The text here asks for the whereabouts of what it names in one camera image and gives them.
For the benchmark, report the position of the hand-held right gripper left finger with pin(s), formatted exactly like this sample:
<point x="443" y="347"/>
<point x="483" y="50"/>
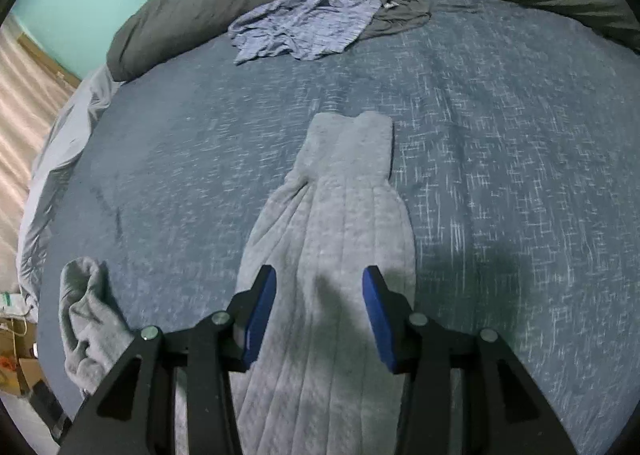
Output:
<point x="260" y="315"/>

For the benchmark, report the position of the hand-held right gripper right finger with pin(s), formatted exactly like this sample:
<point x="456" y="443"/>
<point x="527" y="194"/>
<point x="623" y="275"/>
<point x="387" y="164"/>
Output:
<point x="377" y="320"/>

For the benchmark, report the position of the blue patterned bed cover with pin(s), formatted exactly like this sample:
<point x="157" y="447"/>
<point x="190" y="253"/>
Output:
<point x="500" y="160"/>

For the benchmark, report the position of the cardboard box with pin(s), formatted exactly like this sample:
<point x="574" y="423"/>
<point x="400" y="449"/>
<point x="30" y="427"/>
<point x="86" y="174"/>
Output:
<point x="27" y="372"/>

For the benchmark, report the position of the white packet with green print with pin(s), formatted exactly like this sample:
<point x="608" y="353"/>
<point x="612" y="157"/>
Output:
<point x="12" y="304"/>

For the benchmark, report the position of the light grey bed sheet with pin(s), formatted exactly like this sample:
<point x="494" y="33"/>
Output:
<point x="65" y="145"/>

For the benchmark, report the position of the blue crumpled garment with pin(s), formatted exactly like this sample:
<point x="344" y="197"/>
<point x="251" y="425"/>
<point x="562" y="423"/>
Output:
<point x="305" y="25"/>

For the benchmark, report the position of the pink curtain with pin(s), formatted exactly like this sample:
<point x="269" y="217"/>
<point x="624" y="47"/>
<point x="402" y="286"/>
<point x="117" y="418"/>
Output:
<point x="25" y="135"/>

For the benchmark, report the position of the dark grey flat garment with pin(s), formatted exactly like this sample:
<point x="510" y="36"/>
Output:
<point x="400" y="15"/>

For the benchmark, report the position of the wooden window frame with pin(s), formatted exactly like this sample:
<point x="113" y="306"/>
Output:
<point x="50" y="57"/>

